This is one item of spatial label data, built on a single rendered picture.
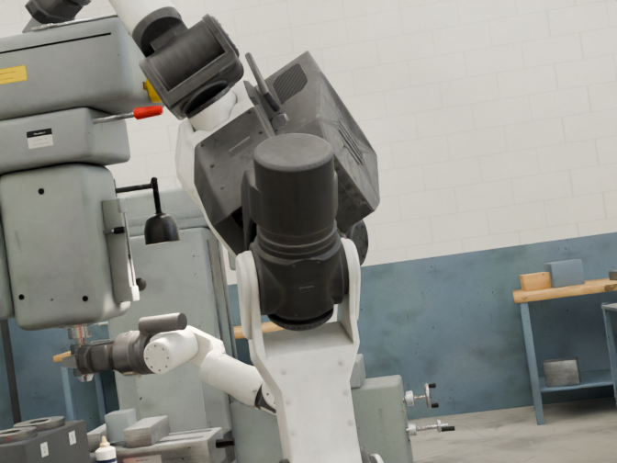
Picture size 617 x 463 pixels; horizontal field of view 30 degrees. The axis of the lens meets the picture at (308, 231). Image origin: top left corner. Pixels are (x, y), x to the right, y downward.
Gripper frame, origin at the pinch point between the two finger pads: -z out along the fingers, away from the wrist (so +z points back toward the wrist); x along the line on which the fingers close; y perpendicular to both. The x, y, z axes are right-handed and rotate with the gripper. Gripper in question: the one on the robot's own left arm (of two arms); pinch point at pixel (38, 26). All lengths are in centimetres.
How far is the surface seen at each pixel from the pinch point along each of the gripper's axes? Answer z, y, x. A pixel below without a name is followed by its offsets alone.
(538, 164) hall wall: -67, 22, 658
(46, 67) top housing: 2.2, -14.2, -10.9
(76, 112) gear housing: 0.9, -24.3, -8.6
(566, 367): -122, -111, 582
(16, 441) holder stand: -25, -75, -42
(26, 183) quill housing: -16.3, -28.1, -10.5
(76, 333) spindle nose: -31, -55, -2
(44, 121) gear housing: -5.0, -21.8, -10.6
